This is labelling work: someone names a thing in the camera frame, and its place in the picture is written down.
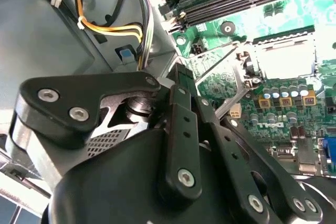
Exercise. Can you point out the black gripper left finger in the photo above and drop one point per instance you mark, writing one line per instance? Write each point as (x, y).
(52, 108)

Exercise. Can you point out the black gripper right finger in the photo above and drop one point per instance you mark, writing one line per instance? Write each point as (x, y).
(224, 146)

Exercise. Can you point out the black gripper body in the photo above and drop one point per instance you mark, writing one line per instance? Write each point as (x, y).
(118, 187)

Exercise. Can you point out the silver green CPU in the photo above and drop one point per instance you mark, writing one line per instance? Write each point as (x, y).
(286, 61)

